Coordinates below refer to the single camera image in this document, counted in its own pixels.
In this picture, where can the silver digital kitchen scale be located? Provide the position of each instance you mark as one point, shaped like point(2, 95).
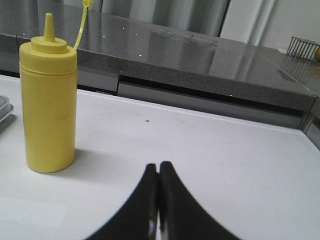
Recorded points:
point(6, 108)

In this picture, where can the metal wire rack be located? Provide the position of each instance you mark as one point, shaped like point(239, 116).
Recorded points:
point(303, 49)

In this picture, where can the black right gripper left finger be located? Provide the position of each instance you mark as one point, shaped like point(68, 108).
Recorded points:
point(137, 219)

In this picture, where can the yellow squeeze bottle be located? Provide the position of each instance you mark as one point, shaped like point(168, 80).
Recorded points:
point(49, 77)

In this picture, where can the white pleated curtain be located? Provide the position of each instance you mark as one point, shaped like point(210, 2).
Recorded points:
point(266, 23)

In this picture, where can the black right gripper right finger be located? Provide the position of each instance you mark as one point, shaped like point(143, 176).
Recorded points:
point(181, 216)

